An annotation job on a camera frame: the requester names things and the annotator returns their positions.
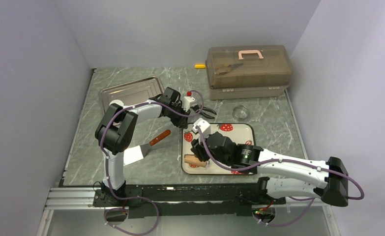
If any wooden rolling pin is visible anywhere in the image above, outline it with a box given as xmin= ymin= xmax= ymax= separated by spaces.
xmin=184 ymin=154 xmax=209 ymax=169

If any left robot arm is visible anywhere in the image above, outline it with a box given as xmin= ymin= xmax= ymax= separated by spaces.
xmin=95 ymin=87 xmax=197 ymax=207

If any strawberry pattern white tray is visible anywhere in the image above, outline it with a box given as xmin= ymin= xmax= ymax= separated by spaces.
xmin=181 ymin=123 xmax=256 ymax=176

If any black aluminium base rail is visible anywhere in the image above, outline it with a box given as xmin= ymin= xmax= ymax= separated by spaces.
xmin=44 ymin=184 xmax=330 ymax=219

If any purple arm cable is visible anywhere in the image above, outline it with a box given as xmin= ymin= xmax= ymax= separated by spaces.
xmin=99 ymin=89 xmax=205 ymax=235
xmin=196 ymin=126 xmax=365 ymax=228

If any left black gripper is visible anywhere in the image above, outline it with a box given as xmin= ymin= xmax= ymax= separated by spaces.
xmin=167 ymin=103 xmax=191 ymax=130

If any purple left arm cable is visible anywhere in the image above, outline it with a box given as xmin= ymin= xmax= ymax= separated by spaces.
xmin=99 ymin=89 xmax=205 ymax=235

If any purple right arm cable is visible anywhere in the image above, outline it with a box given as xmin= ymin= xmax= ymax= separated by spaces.
xmin=196 ymin=126 xmax=365 ymax=228

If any spatula with wooden handle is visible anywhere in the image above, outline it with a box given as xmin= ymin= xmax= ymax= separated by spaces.
xmin=123 ymin=129 xmax=171 ymax=166

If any round metal cutter ring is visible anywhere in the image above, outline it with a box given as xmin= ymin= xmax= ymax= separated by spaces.
xmin=233 ymin=105 xmax=250 ymax=120

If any brown translucent tool box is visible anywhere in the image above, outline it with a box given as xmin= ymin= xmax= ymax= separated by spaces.
xmin=206 ymin=45 xmax=293 ymax=100

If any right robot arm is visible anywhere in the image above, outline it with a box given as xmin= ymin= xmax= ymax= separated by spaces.
xmin=191 ymin=132 xmax=349 ymax=207

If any steel baking tray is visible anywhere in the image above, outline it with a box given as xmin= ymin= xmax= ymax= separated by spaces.
xmin=99 ymin=76 xmax=164 ymax=112

